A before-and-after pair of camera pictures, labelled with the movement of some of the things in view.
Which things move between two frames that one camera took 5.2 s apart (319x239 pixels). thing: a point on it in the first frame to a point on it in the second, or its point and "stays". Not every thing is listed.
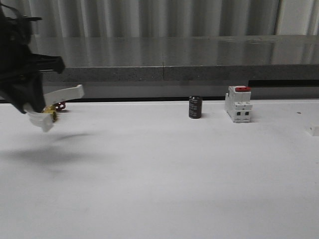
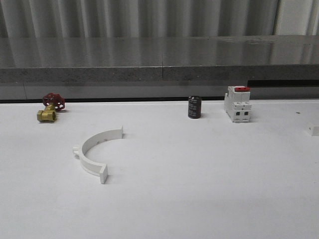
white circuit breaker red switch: [238, 103] stays
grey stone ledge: [275, 66] stays
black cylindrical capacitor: [195, 107] stays
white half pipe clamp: [45, 120] to [88, 165]
